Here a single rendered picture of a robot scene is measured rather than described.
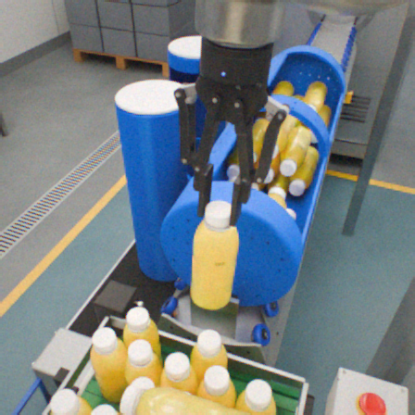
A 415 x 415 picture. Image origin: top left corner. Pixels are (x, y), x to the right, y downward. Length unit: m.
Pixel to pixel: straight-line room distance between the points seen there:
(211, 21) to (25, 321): 1.96
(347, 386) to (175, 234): 0.40
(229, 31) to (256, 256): 0.48
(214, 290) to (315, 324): 1.51
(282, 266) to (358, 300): 1.50
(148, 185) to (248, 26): 1.26
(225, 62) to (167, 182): 1.21
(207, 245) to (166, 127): 0.96
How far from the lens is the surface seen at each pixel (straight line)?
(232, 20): 0.41
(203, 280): 0.62
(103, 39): 4.72
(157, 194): 1.65
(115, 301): 0.89
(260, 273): 0.82
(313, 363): 2.00
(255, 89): 0.46
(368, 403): 0.68
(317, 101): 1.39
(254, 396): 0.69
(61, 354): 1.02
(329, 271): 2.35
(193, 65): 1.95
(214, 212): 0.56
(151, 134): 1.50
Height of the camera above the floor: 1.70
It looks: 41 degrees down
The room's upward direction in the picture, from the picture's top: straight up
